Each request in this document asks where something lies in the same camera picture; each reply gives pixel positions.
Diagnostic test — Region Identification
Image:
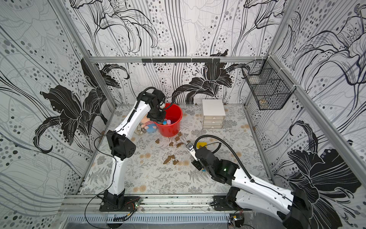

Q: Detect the white mini drawer cabinet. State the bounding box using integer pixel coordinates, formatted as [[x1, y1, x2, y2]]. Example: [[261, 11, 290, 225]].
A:
[[202, 99, 226, 129]]

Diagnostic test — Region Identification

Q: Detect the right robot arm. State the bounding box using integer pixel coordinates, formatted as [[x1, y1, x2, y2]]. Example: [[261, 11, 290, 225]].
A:
[[186, 143, 312, 229]]

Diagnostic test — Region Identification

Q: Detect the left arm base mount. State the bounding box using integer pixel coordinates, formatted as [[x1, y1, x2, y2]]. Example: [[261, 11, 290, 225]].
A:
[[99, 196, 141, 212]]

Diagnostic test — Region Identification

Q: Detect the plush doll toy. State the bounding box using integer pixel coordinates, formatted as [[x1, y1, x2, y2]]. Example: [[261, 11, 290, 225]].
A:
[[135, 116, 157, 135]]

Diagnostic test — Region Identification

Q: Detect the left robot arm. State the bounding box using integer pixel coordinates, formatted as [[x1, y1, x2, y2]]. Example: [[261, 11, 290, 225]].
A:
[[103, 87, 166, 209]]

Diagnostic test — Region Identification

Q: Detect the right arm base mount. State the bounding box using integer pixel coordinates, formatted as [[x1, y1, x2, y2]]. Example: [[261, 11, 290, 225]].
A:
[[210, 187, 251, 211]]

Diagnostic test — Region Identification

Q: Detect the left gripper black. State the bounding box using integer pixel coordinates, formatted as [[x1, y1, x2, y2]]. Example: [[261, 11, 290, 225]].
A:
[[144, 103, 164, 122]]

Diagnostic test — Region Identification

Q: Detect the black wire wall basket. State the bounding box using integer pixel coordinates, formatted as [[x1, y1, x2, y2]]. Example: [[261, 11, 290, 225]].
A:
[[241, 59, 292, 110]]

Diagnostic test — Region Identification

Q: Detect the red plastic bucket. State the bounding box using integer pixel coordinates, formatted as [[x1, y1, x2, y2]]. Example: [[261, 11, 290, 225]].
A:
[[155, 104, 183, 137]]

